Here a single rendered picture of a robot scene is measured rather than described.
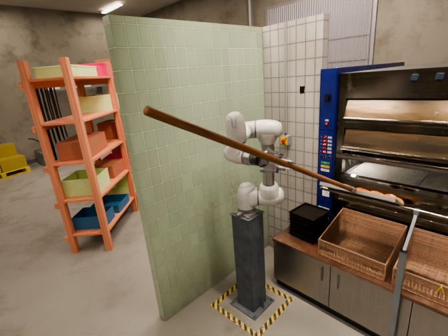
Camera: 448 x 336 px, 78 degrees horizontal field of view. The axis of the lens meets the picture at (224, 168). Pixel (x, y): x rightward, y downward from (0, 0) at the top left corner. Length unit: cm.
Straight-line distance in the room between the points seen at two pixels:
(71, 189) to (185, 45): 255
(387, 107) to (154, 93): 186
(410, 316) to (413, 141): 130
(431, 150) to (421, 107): 33
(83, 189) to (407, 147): 365
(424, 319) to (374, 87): 174
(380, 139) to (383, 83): 46
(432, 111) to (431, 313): 142
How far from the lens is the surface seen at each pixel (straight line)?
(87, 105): 471
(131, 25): 226
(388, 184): 277
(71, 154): 403
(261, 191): 233
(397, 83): 259
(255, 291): 285
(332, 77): 274
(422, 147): 261
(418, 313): 259
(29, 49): 1073
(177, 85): 240
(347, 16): 680
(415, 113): 258
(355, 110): 271
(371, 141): 270
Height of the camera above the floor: 216
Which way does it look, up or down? 18 degrees down
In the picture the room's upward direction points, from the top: 5 degrees counter-clockwise
